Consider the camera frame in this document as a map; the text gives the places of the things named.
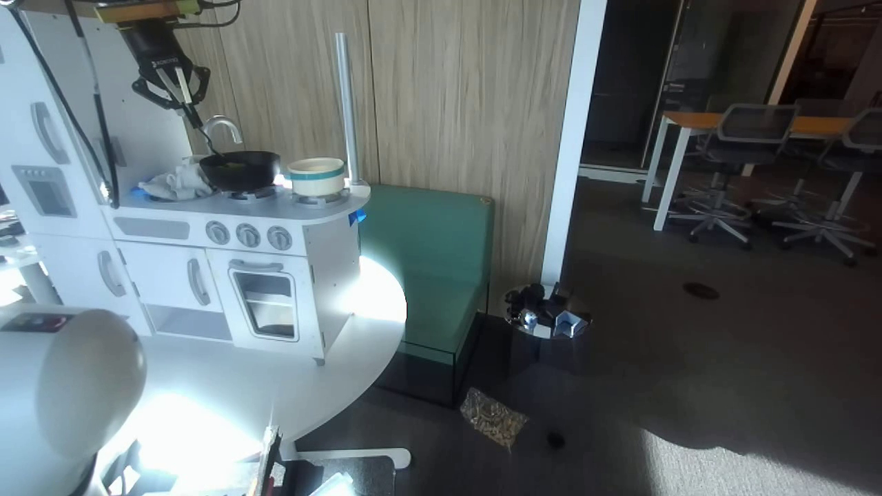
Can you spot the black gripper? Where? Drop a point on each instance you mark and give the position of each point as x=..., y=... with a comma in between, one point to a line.
x=160, y=45

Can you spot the silver serving spoon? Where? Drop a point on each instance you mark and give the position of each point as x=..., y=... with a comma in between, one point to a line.
x=209, y=137

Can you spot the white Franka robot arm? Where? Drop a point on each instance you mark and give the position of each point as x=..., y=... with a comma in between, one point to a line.
x=84, y=385

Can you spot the silver toy faucet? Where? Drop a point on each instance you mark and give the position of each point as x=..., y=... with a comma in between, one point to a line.
x=227, y=128

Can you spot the yellow green tag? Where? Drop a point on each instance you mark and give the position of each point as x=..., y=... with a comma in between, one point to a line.
x=190, y=6

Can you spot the white crumpled cloth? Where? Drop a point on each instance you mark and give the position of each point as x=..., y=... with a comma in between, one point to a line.
x=173, y=181

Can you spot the black small pan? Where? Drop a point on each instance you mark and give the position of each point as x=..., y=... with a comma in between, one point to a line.
x=240, y=172

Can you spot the white cup with green band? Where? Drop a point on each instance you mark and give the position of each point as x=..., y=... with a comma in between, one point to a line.
x=314, y=179

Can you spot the white toy kitchen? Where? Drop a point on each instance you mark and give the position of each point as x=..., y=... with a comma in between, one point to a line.
x=165, y=265

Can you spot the green upholstered chair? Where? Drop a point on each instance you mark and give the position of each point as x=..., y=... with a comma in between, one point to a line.
x=430, y=265

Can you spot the white round table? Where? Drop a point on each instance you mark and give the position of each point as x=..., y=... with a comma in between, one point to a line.
x=237, y=395

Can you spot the white building pillar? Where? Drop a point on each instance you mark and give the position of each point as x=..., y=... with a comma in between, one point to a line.
x=569, y=137

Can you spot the black trash bin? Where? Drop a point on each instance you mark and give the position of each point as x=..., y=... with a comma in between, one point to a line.
x=546, y=330

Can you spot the speckled cork mat piece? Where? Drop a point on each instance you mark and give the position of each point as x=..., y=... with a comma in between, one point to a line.
x=493, y=416

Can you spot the grey mesh office chair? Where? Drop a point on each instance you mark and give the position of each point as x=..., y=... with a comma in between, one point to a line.
x=864, y=133
x=747, y=125

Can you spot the white kitchen post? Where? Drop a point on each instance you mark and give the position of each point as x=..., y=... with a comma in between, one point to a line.
x=344, y=110

